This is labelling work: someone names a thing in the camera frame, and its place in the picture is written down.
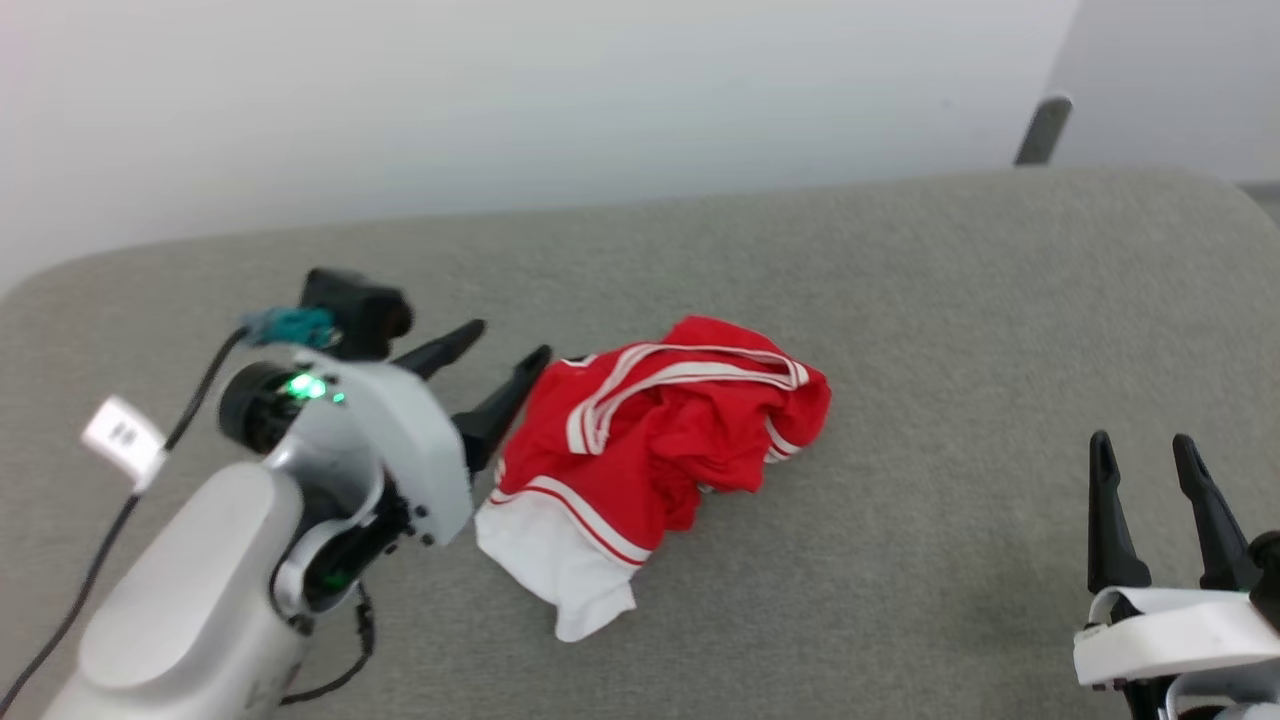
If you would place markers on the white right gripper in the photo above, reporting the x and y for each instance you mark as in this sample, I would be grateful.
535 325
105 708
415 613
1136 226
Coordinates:
1180 635

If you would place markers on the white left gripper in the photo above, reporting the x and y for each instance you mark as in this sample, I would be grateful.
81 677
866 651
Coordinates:
400 440

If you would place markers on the red basketball jersey white trim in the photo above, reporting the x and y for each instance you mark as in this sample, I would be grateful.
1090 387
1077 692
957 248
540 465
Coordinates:
640 450

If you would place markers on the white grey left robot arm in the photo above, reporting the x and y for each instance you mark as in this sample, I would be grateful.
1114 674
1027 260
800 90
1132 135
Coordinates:
170 600

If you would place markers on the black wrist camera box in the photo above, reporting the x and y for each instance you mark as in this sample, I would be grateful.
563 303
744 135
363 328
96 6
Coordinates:
360 305

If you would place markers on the dark grey slanted post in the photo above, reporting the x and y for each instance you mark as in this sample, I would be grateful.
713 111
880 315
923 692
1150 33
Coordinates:
1042 130

